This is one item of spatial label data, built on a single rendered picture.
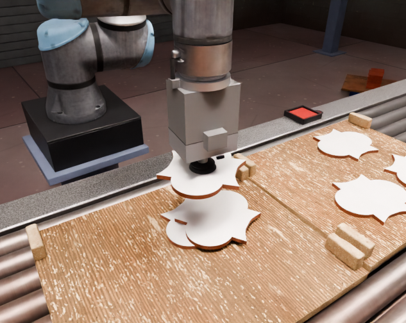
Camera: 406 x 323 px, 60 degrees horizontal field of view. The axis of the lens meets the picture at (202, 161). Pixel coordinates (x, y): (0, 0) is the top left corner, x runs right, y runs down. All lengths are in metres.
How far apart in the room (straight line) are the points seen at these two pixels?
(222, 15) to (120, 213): 0.38
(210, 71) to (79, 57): 0.49
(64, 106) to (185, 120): 0.51
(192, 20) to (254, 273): 0.35
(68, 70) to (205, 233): 0.52
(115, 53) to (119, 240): 0.48
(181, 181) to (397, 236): 0.37
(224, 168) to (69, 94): 0.50
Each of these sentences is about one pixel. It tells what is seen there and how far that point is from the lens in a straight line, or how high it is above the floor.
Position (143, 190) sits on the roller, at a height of 0.92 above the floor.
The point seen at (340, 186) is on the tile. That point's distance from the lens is 0.73.
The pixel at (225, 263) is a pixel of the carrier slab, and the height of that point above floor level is 0.94.
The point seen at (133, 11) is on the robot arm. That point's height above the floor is 1.27.
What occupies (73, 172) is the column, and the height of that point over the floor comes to 0.87.
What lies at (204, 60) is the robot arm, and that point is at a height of 1.22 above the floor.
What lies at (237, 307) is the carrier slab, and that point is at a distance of 0.50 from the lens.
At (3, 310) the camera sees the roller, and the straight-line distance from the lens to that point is 0.58.
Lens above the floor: 1.34
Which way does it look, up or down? 32 degrees down
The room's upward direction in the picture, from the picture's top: straight up
